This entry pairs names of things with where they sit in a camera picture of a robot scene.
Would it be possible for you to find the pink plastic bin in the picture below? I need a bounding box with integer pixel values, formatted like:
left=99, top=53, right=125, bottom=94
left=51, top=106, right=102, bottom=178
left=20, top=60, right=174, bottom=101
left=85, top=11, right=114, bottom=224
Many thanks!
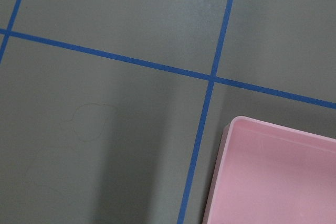
left=203, top=116, right=335, bottom=223

